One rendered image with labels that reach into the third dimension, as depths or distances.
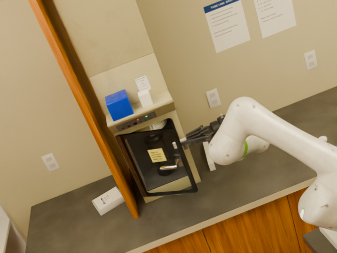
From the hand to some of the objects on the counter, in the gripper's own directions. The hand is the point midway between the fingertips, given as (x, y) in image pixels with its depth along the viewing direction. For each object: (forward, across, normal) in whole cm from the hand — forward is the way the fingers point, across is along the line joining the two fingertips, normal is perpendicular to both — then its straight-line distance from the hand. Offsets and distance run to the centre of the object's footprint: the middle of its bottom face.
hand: (180, 142), depth 212 cm
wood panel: (+35, -27, +34) cm, 56 cm away
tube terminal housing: (+12, -24, +34) cm, 43 cm away
